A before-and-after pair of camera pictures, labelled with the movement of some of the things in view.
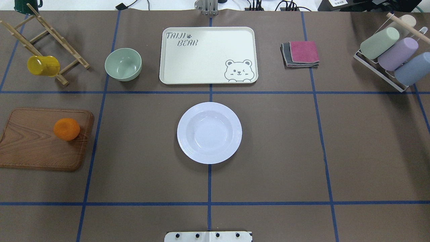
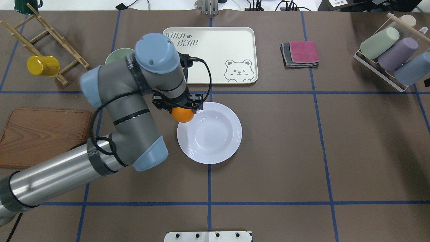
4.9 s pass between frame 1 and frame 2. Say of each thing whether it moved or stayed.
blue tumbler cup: stayed
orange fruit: moved
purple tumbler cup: stayed
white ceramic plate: stayed
